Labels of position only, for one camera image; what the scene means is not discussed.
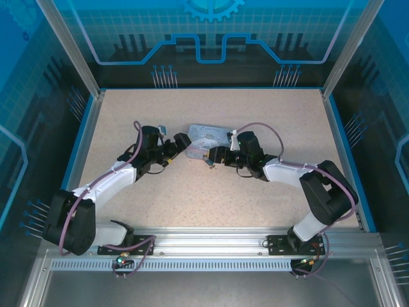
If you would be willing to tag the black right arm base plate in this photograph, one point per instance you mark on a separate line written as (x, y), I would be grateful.
(278, 246)

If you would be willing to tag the light blue cartoon tin box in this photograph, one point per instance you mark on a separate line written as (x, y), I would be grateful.
(204, 139)

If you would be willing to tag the aluminium mounting rail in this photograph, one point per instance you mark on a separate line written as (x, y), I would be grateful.
(207, 240)

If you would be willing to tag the left connector with green light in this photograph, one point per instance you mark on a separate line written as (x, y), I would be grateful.
(123, 259)

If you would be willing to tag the small padlock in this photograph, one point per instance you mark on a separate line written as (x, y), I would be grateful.
(207, 160)

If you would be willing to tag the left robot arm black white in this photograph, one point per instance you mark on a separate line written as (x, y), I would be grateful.
(105, 182)

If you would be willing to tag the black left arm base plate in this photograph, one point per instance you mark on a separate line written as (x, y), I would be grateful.
(143, 246)

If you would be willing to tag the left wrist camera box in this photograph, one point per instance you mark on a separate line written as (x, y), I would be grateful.
(161, 130)

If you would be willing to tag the aluminium side rail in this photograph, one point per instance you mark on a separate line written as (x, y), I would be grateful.
(83, 140)
(343, 140)

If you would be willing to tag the connector with green light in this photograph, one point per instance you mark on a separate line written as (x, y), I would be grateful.
(308, 261)
(123, 259)

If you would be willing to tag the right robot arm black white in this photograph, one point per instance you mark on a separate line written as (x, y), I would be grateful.
(329, 192)

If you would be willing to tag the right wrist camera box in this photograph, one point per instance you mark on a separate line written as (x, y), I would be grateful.
(231, 139)

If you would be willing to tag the small metal key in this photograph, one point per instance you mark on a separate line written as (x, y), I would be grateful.
(213, 166)

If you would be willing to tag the aluminium frame post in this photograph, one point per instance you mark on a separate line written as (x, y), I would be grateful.
(348, 51)
(73, 51)

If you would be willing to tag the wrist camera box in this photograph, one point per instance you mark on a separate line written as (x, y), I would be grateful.
(231, 139)
(161, 130)

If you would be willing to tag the right connector with green light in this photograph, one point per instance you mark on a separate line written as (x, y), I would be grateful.
(308, 261)

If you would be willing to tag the grey metal tray frame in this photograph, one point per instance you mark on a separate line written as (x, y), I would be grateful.
(204, 288)

